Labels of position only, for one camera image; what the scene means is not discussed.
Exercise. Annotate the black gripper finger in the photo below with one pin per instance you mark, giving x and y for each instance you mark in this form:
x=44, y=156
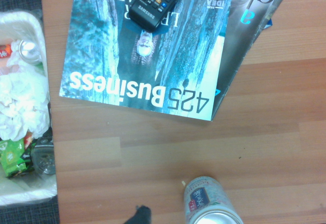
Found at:
x=138, y=216

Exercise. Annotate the white drink can blue label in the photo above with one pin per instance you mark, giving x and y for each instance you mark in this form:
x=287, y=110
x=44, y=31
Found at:
x=211, y=203

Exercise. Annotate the beige trash bin white liner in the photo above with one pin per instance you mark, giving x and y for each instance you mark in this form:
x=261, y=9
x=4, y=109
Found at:
x=30, y=193

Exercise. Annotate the discarded silver green can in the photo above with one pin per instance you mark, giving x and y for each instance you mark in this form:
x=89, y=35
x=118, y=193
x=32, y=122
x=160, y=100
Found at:
x=28, y=52

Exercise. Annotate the black plastic container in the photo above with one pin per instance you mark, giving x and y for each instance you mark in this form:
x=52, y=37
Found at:
x=44, y=155

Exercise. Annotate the green snack wrapper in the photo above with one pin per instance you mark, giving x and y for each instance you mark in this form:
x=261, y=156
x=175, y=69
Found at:
x=11, y=157

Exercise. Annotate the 425 Business magazine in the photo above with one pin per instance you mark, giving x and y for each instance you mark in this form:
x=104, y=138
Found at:
x=102, y=56

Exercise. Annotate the crumpled white tissue paper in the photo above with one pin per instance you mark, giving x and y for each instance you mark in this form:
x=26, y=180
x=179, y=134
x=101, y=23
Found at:
x=20, y=101

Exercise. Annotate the black Samsung remote control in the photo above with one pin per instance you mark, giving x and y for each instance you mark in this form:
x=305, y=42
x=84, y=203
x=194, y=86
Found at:
x=152, y=7

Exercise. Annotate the grey magazine with teal letter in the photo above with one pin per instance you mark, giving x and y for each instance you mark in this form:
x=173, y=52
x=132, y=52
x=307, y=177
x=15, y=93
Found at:
x=244, y=35

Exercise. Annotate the red snack wrapper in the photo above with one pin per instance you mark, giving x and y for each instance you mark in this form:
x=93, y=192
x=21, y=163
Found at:
x=3, y=52

